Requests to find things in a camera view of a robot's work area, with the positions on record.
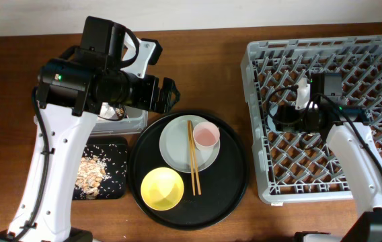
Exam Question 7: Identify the round black serving tray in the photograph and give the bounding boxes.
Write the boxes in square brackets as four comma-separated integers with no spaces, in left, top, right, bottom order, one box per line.
[127,110,249,230]

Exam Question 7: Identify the gold snack wrapper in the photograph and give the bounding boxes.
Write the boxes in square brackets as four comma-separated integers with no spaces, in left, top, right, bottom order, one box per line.
[115,107,126,117]

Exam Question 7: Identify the white paper napkin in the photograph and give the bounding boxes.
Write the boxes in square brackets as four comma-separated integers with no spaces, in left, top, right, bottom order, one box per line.
[99,103,118,120]

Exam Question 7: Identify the pink plastic cup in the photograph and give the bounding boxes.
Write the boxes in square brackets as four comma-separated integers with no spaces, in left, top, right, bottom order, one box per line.
[192,122,220,150]

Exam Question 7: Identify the clear plastic waste bin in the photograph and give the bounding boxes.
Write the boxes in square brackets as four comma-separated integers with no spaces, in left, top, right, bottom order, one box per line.
[91,106,148,136]

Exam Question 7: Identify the grey dishwasher rack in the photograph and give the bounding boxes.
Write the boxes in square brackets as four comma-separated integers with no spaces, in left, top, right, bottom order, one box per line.
[241,35,382,205]

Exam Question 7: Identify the wooden chopstick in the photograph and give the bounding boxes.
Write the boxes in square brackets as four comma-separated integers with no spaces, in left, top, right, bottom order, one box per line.
[187,120,196,196]
[191,122,202,195]

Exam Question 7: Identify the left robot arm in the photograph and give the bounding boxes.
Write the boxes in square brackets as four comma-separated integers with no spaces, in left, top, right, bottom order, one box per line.
[0,16,180,241]

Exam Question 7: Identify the peanut shells and rice scraps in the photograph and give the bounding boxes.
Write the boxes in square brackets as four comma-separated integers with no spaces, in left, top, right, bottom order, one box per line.
[75,144,126,199]

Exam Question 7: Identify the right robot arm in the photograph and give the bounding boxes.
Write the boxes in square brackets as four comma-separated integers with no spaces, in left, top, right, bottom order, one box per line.
[270,102,382,241]

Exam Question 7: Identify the black rectangular tray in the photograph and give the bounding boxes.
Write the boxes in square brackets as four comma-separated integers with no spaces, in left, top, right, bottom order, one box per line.
[72,136,128,201]

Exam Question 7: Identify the grey round plate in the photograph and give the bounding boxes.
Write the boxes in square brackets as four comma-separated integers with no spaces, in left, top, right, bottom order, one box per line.
[159,115,221,173]

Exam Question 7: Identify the yellow plastic bowl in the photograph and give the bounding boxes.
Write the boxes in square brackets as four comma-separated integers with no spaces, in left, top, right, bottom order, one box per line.
[140,167,184,211]

